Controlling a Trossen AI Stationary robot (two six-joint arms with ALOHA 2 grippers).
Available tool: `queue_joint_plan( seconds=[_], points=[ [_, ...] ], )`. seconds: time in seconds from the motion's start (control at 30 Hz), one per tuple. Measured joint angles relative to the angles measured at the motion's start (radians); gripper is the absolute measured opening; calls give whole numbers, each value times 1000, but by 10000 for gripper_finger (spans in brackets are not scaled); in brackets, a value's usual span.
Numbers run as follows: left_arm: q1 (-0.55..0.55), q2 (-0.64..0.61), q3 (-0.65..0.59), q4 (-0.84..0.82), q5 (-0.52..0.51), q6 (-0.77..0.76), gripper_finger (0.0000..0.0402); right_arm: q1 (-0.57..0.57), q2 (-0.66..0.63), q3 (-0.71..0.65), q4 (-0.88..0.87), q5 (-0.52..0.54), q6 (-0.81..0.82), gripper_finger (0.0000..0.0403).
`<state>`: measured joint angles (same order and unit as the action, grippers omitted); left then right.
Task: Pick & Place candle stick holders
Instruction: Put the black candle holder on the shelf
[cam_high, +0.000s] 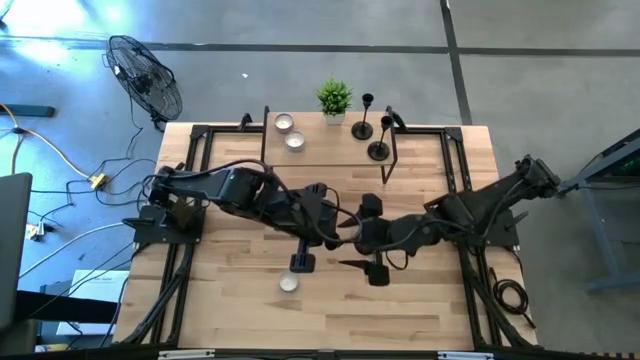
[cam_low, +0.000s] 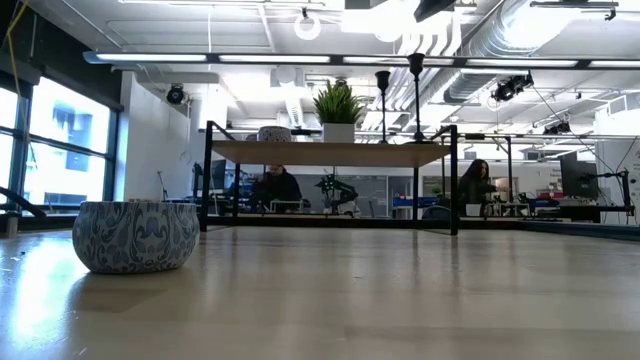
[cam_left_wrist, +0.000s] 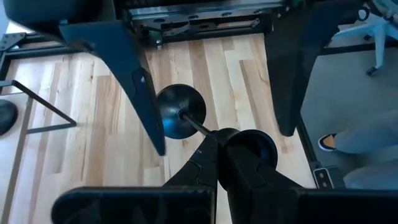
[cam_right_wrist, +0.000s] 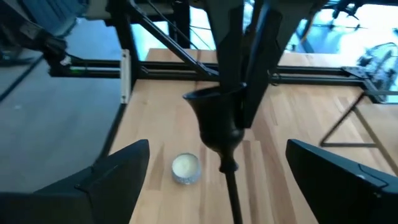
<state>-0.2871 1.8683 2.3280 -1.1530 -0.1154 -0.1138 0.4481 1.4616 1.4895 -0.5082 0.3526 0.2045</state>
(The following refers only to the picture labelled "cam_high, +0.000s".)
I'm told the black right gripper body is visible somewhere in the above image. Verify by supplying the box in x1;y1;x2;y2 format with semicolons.
352;193;426;287

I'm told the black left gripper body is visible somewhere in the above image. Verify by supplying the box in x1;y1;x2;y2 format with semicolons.
289;182;350;275

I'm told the black metal candlestick holder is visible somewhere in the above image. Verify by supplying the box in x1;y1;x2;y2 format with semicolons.
350;92;375;141
366;115;394;162

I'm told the green plant in white pot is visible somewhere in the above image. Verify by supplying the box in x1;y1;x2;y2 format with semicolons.
315;77;354;126

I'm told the blue-grey metal stand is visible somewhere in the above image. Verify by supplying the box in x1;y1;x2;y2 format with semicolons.
552;127;640;294

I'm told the black floor fan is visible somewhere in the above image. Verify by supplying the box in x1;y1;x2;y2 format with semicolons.
104;34;184;132

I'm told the white paper sheet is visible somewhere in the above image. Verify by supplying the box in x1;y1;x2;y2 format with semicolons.
57;269;131;336

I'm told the black bench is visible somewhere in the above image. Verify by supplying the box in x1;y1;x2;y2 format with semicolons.
14;289;119;324

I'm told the grey monitor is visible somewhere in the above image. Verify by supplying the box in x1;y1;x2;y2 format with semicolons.
0;172;34;334

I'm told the black floor bar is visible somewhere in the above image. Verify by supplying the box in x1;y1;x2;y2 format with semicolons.
0;103;56;119

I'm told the wooden shelf with black frame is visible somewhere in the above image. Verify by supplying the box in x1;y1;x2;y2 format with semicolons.
259;104;400;185

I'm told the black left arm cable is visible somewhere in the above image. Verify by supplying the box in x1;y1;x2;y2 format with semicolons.
144;158;364;247

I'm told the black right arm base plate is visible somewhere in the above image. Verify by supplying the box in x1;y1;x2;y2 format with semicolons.
487;208;529;250

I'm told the coiled black cable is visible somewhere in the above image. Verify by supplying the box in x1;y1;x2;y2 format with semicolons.
488;267;539;331

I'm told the white metal bracket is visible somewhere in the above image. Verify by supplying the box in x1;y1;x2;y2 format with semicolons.
158;348;216;360
437;350;494;360

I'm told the black aluminium rig frame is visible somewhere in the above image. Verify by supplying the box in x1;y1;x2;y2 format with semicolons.
112;112;539;360

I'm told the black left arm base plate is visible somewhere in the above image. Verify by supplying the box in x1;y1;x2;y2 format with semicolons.
121;203;207;246

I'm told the beige floor cable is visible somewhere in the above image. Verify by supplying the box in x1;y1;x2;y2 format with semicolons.
0;102;99;181

